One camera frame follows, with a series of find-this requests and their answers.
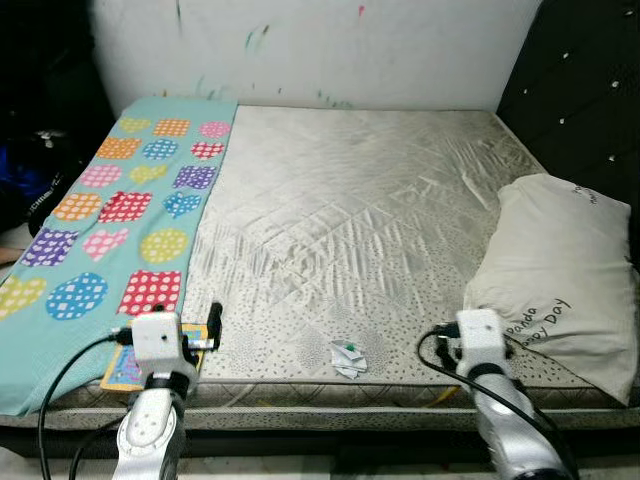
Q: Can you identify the blue plastic bag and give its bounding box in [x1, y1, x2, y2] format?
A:
[0, 145, 51, 206]

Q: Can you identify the black tufted headboard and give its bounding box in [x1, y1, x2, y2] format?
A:
[497, 0, 640, 211]

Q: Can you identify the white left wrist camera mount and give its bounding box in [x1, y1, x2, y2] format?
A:
[131, 311, 187, 365]

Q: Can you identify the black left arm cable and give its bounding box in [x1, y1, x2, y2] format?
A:
[38, 330, 136, 480]
[68, 415, 131, 480]

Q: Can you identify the white printed pillow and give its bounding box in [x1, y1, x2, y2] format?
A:
[463, 173, 637, 406]

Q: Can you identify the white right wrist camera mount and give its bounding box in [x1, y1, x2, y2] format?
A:
[456, 309, 506, 363]

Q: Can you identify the black sports bag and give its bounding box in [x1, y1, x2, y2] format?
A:
[20, 125, 111, 236]

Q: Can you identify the quilted grey mattress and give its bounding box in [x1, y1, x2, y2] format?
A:
[0, 104, 640, 433]

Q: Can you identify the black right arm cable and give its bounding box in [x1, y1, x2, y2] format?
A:
[417, 322, 579, 480]

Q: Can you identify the blue yellow children's book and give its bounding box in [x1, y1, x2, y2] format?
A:
[100, 322, 209, 393]

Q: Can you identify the teal patchwork polka dot blanket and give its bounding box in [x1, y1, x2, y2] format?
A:
[0, 96, 239, 416]

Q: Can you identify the white green wrapper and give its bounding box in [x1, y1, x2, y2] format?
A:
[328, 338, 367, 381]

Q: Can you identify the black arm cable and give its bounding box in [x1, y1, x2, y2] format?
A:
[417, 322, 579, 480]
[68, 415, 131, 480]
[38, 330, 136, 480]

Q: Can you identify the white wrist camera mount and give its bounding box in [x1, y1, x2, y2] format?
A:
[131, 311, 187, 365]
[456, 309, 506, 363]

